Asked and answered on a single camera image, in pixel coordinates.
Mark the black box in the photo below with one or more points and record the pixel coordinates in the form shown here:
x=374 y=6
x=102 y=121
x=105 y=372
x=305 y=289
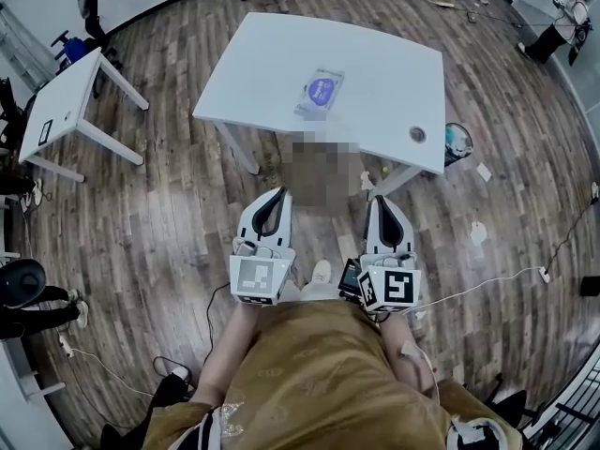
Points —
x=590 y=286

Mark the white power strip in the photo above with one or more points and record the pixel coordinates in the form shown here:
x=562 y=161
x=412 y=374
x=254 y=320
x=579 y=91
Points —
x=544 y=273
x=67 y=346

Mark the mustard shirt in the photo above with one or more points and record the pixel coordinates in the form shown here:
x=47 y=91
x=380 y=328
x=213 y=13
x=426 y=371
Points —
x=319 y=382

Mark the black padded chair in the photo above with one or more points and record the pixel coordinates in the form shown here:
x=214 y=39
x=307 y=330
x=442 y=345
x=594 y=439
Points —
x=515 y=401

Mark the blue machine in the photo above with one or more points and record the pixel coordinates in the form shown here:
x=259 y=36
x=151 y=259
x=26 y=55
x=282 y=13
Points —
x=75 y=49

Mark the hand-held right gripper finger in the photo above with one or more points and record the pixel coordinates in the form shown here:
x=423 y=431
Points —
x=373 y=232
x=407 y=237

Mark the white wet wipe pack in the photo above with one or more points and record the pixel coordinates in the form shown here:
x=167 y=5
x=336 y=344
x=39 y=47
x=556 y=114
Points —
x=337 y=75

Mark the black display device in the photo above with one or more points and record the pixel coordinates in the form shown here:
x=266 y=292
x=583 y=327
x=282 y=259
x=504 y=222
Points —
x=349 y=279

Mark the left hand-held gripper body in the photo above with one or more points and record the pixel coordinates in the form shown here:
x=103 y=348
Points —
x=255 y=277

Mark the white shoe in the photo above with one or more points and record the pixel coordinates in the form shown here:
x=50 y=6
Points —
x=322 y=272

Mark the white desk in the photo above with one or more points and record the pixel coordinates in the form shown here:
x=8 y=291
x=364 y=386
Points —
x=19 y=420

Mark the round table grommet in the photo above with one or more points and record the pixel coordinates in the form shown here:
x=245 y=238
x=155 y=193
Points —
x=417 y=134

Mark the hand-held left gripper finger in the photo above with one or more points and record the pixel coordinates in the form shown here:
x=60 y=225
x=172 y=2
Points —
x=248 y=218
x=287 y=223

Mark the white side table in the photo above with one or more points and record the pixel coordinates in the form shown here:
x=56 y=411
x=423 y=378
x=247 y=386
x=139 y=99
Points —
x=61 y=96

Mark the person's right forearm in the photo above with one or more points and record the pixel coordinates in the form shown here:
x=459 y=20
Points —
x=398 y=331

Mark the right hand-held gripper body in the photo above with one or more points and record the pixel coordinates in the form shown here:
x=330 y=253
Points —
x=391 y=286

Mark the white trousers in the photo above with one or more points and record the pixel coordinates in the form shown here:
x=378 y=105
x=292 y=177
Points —
x=314 y=294

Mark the blue oval lid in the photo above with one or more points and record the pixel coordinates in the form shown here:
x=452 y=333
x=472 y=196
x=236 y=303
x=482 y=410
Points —
x=319 y=92

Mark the black trash bin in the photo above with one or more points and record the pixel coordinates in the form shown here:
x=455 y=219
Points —
x=457 y=143

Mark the black metal railing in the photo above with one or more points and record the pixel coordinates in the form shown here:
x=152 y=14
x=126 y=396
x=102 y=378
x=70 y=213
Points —
x=576 y=401

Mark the person's left forearm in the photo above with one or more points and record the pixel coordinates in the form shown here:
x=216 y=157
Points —
x=225 y=345

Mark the white paper scrap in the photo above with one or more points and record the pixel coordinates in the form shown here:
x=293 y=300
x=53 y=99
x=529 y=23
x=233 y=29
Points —
x=366 y=181
x=478 y=233
x=484 y=171

